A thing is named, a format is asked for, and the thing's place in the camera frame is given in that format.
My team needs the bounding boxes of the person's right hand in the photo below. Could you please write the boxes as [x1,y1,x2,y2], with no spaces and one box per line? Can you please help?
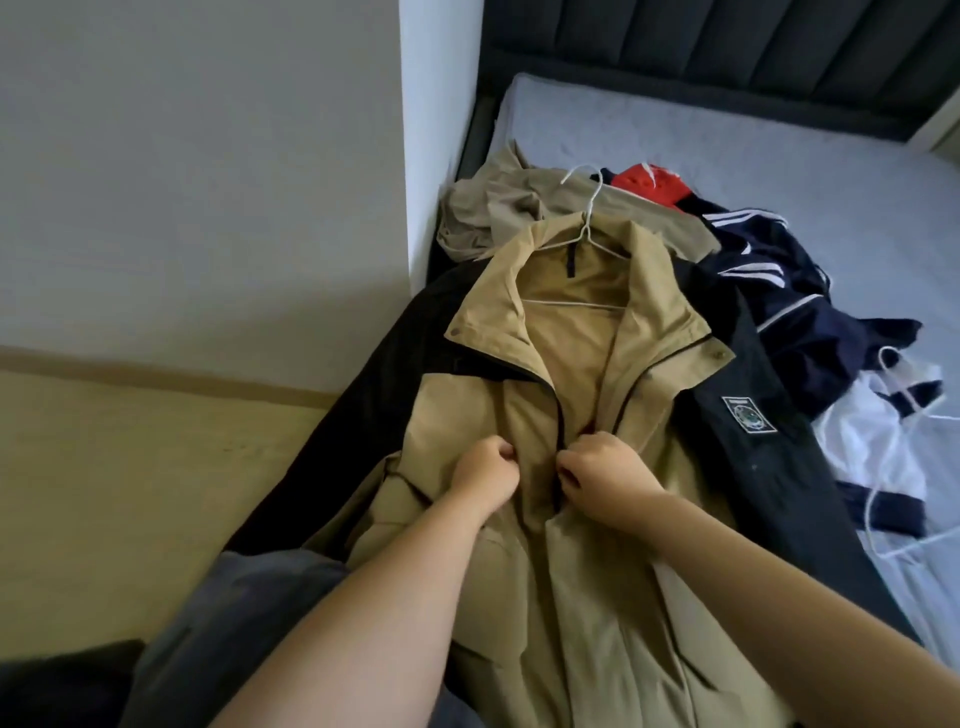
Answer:
[555,432,671,531]

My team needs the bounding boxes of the person's left hand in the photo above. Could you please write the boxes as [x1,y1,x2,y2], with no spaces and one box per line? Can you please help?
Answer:
[447,435,522,522]

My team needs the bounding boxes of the tan and black jacket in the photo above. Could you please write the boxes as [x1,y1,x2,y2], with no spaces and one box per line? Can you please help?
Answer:
[225,210,920,728]

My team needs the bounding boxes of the red and navy sports jacket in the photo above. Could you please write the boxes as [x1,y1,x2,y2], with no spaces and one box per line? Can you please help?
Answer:
[600,162,926,422]

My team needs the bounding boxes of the white and navy garment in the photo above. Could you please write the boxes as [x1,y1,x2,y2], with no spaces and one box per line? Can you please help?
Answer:
[817,342,960,564]

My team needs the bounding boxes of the khaki zip jacket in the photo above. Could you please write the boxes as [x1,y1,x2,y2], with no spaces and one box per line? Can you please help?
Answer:
[435,139,722,269]

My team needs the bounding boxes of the grey quilted bed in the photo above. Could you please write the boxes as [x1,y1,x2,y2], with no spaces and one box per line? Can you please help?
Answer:
[427,72,960,677]

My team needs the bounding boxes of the person's left forearm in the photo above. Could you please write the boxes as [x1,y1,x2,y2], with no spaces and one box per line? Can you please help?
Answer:
[210,487,504,728]

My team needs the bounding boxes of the person's right forearm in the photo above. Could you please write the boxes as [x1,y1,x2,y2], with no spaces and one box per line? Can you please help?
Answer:
[637,492,960,728]

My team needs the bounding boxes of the dark grey upholstered headboard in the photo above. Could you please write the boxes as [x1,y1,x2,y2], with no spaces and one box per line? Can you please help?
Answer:
[477,0,960,144]

